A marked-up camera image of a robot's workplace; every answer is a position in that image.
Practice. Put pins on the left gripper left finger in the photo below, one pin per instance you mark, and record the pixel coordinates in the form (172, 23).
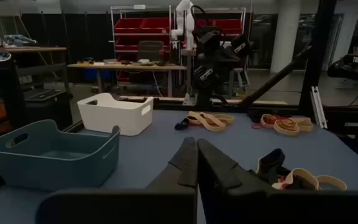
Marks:
(185, 168)

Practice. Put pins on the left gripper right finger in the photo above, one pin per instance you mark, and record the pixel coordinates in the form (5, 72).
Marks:
(219, 174)

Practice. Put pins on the short wide black band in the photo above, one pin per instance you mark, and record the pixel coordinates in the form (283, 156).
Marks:
(182, 125)

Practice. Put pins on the large black rubber band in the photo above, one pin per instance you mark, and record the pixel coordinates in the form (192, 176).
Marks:
(272, 158)

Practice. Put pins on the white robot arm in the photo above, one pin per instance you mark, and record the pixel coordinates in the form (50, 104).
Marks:
(183, 18)

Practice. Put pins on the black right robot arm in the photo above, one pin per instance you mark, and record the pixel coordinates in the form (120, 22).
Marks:
(216, 62)

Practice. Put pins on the thin red rubber band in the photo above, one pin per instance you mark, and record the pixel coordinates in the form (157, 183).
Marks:
(284, 186)
(280, 118)

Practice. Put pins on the red storage bin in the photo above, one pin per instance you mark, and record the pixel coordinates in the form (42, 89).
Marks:
(228, 26)
(154, 25)
(126, 45)
(128, 25)

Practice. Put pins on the blue table mat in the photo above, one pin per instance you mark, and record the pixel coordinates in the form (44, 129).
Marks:
(154, 149)

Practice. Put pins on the metal shelf rack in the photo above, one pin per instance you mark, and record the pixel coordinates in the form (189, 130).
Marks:
(141, 7)
(225, 9)

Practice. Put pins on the grey stool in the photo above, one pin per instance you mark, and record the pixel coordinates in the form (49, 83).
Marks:
(239, 81)

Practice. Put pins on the brown storage bin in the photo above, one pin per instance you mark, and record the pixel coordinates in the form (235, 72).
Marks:
(151, 49)

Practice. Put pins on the white building column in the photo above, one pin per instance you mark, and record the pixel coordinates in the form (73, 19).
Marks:
(286, 37)

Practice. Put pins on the wooden workbench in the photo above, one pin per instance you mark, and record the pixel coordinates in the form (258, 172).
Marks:
(129, 66)

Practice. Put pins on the white plastic basket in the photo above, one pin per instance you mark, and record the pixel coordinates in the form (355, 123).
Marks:
(117, 119)

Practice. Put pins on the blue storage bin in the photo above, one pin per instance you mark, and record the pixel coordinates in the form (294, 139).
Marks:
(98, 74)

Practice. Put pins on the teal plastic basket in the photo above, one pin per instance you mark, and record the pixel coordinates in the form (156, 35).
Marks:
(57, 169)

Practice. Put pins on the black equipment box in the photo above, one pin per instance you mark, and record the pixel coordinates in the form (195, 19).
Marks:
(47, 105)

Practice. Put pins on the wooden side table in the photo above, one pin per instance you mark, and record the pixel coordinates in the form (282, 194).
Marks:
(26, 49)

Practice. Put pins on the grey-blue device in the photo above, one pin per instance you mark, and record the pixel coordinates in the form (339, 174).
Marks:
(19, 40)

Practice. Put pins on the black tower fan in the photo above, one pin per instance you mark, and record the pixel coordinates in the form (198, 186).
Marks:
(8, 87)

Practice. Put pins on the silver aluminium bracket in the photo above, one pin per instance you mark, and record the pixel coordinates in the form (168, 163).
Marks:
(319, 105)

